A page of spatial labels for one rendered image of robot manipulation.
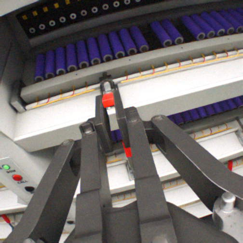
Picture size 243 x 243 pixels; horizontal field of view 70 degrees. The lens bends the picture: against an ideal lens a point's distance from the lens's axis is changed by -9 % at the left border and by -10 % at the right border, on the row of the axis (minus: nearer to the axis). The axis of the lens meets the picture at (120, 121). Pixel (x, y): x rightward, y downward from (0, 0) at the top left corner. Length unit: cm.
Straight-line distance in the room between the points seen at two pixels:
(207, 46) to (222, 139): 24
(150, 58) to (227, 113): 26
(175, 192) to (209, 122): 25
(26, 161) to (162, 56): 27
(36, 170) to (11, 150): 6
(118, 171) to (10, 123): 24
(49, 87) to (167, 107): 18
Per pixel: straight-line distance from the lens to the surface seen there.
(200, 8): 42
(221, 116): 48
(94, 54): 33
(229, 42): 34
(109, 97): 20
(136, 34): 35
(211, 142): 46
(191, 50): 31
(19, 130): 32
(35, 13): 38
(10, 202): 53
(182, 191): 61
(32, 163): 35
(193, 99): 30
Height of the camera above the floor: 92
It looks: 42 degrees down
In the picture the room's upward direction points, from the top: 17 degrees counter-clockwise
